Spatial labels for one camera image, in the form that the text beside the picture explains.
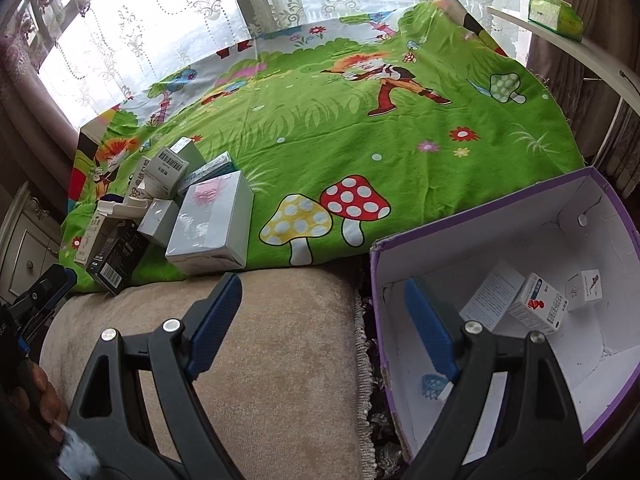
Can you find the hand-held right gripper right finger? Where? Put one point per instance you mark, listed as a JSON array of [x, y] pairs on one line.
[[430, 327]]

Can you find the dark blue glossy box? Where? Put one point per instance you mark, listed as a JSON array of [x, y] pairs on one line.
[[115, 260]]

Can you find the person's left hand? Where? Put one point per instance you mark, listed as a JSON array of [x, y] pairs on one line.
[[47, 400]]

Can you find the white box with small text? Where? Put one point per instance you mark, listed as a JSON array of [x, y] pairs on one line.
[[492, 290]]

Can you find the beige plush cushion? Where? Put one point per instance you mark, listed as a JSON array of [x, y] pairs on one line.
[[290, 360]]

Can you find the white box with open flap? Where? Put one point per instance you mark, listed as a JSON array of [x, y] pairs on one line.
[[95, 225]]

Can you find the white shelf board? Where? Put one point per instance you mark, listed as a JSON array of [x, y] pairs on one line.
[[575, 55]]

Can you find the white box with red mark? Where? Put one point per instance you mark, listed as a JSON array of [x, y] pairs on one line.
[[537, 305]]

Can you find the small silver white box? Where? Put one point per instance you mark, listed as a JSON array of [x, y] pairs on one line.
[[159, 220]]

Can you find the brown patterned drape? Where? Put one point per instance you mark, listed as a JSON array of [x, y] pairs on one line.
[[25, 110], [600, 0]]

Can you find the large white pink-print box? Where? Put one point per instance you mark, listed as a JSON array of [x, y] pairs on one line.
[[210, 225]]

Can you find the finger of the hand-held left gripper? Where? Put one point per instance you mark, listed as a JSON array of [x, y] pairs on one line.
[[52, 287]]

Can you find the white lace curtain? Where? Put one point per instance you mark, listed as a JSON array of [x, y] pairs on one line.
[[150, 35]]

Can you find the purple cardboard box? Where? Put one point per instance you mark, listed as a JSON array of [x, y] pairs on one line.
[[500, 230]]

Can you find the white box with barcode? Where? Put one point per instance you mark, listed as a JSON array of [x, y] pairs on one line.
[[167, 172]]

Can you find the white cabinet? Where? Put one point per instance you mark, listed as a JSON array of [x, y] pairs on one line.
[[30, 250]]

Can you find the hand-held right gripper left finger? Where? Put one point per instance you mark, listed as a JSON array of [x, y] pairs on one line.
[[215, 320]]

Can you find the green cartoon printed blanket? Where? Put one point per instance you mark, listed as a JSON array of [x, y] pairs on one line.
[[350, 160]]

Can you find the white and teal box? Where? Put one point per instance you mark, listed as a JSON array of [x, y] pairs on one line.
[[210, 167]]

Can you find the small white bird-print box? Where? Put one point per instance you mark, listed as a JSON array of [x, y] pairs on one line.
[[584, 290]]

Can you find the green tissue pack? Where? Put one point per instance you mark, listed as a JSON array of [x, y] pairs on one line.
[[555, 17]]

